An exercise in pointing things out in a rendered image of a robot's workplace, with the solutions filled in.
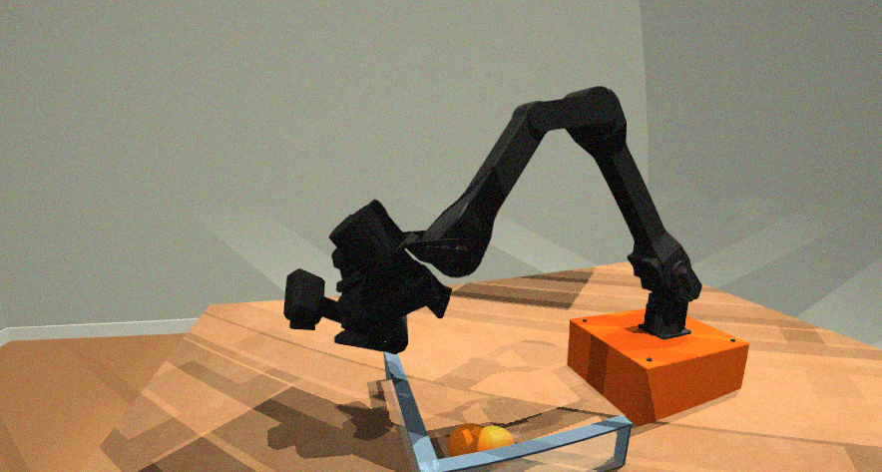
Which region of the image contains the clear low l-shaped wall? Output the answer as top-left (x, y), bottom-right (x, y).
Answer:
top-left (383, 352), bottom-right (629, 472)

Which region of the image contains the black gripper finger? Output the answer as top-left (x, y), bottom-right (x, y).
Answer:
top-left (334, 329), bottom-right (385, 352)
top-left (289, 321), bottom-right (315, 330)

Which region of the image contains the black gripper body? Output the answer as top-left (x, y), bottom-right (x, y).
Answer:
top-left (283, 268), bottom-right (409, 354)

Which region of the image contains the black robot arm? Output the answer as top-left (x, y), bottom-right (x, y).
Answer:
top-left (329, 86), bottom-right (702, 340)

